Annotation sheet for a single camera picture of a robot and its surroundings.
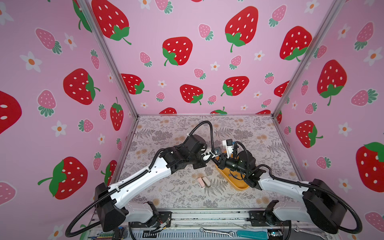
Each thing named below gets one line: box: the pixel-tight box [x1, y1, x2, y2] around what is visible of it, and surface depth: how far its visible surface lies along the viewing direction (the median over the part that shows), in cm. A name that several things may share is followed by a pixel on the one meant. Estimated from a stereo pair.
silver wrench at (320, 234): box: [293, 225, 328, 240], surface depth 72 cm
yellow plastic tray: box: [215, 163, 250, 191], surface depth 74 cm
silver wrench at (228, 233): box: [199, 227, 235, 238], surface depth 72 cm
